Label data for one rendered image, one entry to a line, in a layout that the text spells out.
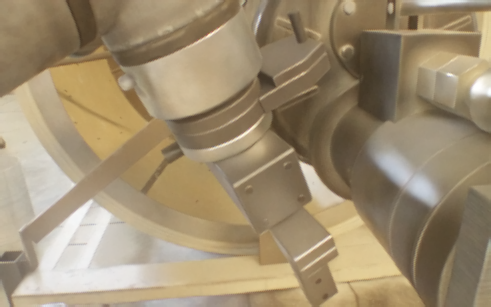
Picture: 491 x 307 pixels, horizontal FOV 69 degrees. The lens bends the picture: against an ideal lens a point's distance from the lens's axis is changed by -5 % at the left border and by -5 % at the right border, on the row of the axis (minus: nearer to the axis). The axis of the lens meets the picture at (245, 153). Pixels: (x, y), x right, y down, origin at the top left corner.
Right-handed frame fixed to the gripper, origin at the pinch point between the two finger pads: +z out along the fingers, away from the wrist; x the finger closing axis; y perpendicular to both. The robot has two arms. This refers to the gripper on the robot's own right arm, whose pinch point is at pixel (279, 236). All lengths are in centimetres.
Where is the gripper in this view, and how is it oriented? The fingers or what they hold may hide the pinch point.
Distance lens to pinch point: 37.5
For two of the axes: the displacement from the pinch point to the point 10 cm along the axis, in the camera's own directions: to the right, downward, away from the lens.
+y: -8.4, 5.2, -1.5
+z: 3.6, 7.5, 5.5
